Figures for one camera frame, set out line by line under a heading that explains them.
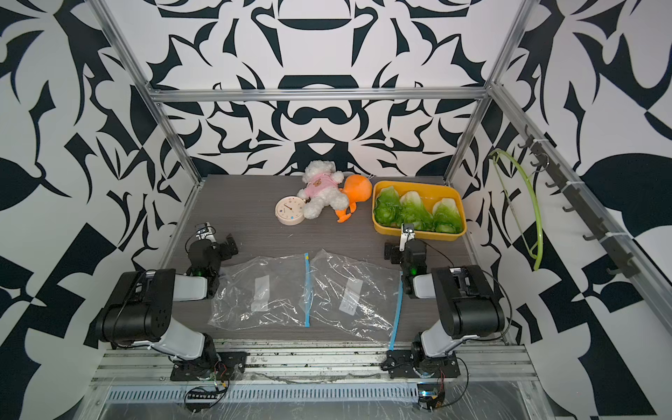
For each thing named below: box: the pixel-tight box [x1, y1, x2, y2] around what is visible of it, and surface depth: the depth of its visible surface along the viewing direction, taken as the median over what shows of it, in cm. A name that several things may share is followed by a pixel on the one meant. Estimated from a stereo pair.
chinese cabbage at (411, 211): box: [396, 190, 434, 232], surface depth 101 cm
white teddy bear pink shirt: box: [296, 160, 349, 220], surface depth 109 cm
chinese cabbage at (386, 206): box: [373, 185, 400, 227], surface depth 102 cm
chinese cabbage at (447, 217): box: [432, 197, 464, 234], surface depth 101 cm
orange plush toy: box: [335, 175, 373, 224], surface depth 110 cm
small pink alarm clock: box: [274, 195, 308, 226], surface depth 107 cm
